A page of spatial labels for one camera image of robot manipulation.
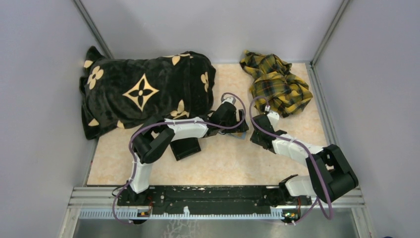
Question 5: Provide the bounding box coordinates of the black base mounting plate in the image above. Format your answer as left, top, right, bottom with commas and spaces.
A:
117, 185, 312, 215

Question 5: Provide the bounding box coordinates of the black rectangular box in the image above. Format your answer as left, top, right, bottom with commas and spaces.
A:
170, 137, 201, 161

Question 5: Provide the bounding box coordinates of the black floral plush blanket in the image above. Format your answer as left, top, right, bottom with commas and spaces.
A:
79, 46, 216, 140

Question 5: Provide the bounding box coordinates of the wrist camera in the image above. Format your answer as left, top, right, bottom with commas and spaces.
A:
264, 105, 280, 127
222, 97, 236, 106

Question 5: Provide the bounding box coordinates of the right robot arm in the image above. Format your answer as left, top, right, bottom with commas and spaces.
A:
250, 112, 359, 204

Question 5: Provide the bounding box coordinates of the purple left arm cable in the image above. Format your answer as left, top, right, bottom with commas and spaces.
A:
111, 92, 247, 225

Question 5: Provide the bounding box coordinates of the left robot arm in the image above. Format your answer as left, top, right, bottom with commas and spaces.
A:
118, 100, 249, 205

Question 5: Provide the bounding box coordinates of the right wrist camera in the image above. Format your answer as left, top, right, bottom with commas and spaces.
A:
264, 105, 280, 127

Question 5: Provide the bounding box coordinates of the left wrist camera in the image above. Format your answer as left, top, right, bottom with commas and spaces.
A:
222, 97, 236, 106

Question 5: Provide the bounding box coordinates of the white cable duct strip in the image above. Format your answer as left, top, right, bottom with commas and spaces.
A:
79, 208, 285, 221

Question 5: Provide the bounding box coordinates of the aluminium front rail frame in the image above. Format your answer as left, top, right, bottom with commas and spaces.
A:
68, 186, 366, 208

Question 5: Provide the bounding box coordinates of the yellow plaid cloth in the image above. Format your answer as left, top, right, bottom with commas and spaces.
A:
240, 50, 314, 118

